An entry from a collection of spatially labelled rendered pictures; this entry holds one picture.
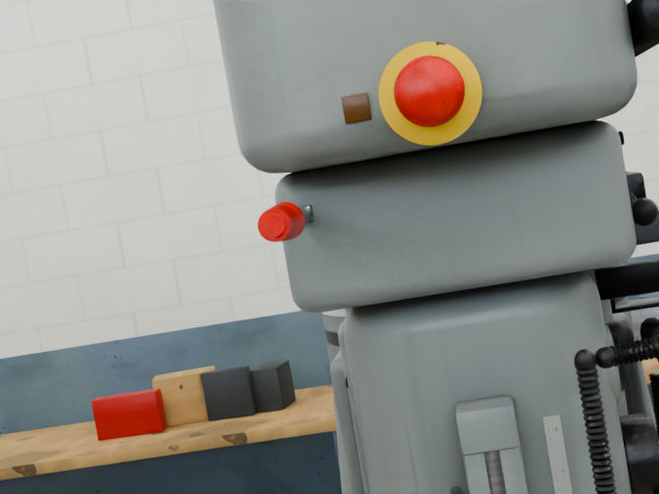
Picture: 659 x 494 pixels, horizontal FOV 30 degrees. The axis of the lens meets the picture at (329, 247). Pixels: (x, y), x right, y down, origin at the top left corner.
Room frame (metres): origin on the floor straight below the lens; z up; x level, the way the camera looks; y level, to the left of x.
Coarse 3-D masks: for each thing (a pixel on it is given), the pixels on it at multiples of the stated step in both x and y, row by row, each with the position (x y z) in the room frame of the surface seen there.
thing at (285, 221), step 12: (288, 204) 0.74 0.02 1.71; (264, 216) 0.71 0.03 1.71; (276, 216) 0.70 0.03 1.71; (288, 216) 0.71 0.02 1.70; (300, 216) 0.74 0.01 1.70; (312, 216) 0.84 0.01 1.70; (264, 228) 0.70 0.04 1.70; (276, 228) 0.70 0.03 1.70; (288, 228) 0.71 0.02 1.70; (300, 228) 0.74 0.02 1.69; (276, 240) 0.71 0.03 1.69
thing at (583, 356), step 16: (576, 368) 0.77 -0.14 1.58; (592, 368) 0.76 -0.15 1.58; (592, 384) 0.76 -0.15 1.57; (592, 400) 0.76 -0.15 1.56; (592, 416) 0.76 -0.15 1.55; (592, 432) 0.76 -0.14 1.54; (592, 448) 0.77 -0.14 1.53; (608, 448) 0.77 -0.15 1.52; (592, 464) 0.77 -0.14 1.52; (608, 464) 0.76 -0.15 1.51; (608, 480) 0.76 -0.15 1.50
